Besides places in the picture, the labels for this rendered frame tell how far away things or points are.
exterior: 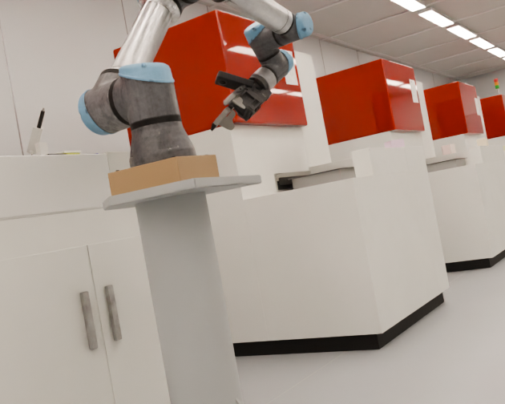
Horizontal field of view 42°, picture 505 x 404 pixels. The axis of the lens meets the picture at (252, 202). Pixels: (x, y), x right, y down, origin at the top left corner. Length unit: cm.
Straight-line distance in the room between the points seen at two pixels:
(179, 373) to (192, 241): 28
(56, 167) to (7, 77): 284
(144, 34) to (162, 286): 65
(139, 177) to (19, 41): 328
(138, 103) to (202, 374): 60
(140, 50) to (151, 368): 83
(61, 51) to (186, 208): 351
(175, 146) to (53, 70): 335
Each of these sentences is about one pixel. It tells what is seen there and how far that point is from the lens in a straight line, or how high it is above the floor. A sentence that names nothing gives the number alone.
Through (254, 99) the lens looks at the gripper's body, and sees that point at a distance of 203.
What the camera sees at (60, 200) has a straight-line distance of 167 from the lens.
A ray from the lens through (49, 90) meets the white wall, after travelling 468.
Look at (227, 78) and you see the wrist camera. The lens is 207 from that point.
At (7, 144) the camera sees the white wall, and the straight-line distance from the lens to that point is 435.
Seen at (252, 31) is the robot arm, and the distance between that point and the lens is 211.
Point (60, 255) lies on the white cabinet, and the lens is 164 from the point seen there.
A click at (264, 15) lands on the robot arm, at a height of 128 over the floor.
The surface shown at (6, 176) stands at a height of 91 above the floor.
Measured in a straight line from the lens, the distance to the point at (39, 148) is 203.
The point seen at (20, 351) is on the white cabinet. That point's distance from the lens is 155.
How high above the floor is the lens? 72
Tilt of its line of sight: 1 degrees up
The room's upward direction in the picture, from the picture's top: 10 degrees counter-clockwise
